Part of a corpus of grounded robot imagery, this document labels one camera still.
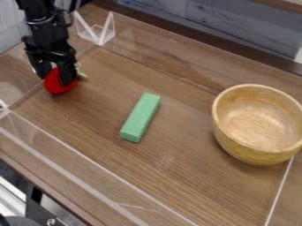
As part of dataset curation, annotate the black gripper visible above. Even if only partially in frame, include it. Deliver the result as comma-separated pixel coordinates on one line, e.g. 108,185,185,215
21,17,76,87

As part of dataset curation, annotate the red plush strawberry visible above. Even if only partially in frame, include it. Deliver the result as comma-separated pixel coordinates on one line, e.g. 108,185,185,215
44,68,86,95

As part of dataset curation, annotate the clear acrylic tray wall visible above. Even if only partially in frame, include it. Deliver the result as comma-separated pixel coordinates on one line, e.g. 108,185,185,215
0,6,302,226

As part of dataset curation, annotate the black table leg bracket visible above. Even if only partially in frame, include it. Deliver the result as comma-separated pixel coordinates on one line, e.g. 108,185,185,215
25,186,66,226

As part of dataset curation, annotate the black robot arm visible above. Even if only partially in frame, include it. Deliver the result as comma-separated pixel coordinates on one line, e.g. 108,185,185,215
14,0,76,87

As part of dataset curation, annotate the wooden bowl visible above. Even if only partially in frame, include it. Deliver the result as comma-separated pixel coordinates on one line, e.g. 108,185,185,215
211,84,302,166

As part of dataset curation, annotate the green rectangular block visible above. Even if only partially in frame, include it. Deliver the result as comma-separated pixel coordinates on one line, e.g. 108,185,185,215
118,93,160,142

